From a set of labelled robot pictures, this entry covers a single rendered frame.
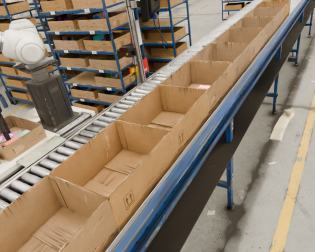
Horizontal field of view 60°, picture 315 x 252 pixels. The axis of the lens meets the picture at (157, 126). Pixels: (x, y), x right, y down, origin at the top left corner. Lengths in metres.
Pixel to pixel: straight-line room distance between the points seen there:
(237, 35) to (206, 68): 0.78
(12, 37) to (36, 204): 0.94
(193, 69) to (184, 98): 0.41
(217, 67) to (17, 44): 1.15
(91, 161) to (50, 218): 0.27
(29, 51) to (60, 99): 0.48
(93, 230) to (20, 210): 0.29
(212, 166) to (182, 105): 0.38
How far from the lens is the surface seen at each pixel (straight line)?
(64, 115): 2.04
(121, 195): 0.93
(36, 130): 1.91
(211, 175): 1.51
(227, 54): 2.17
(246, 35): 2.51
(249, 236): 2.04
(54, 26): 3.31
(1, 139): 2.12
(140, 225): 0.96
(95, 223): 0.87
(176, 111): 1.55
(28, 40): 1.65
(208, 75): 1.82
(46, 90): 1.94
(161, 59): 3.59
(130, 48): 2.28
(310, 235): 2.12
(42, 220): 1.13
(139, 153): 1.28
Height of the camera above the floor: 1.65
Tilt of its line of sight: 31 degrees down
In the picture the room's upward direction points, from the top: 10 degrees counter-clockwise
